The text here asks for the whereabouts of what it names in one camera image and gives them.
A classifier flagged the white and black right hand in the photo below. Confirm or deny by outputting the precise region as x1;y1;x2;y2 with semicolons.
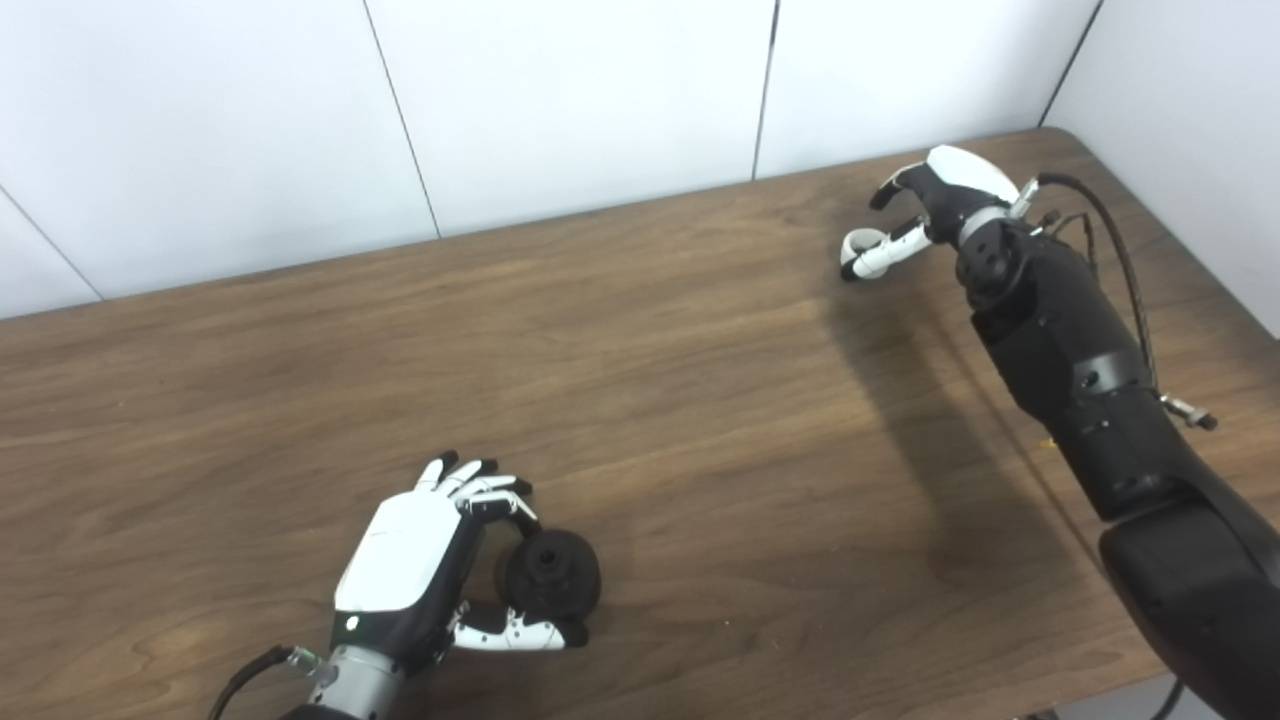
840;145;1023;283

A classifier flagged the white and black left hand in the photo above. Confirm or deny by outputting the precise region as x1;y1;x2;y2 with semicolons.
333;450;591;673

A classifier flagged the white plastic ring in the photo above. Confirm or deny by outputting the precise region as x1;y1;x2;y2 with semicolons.
840;228;889;266

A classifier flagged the round black plastic part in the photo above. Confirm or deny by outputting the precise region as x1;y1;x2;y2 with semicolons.
495;529;603;623

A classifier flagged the thin black right wrist wire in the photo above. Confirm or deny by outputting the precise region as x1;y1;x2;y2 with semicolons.
1040;210;1100;286

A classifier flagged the thick black right wrist cable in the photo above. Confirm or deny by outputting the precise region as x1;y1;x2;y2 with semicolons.
1018;172;1219;431

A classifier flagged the thick black wrist cable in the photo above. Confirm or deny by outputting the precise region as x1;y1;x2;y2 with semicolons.
208;645;321;720
1018;172;1219;431

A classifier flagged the thick black left wrist cable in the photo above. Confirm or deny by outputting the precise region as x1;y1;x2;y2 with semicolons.
208;645;321;720

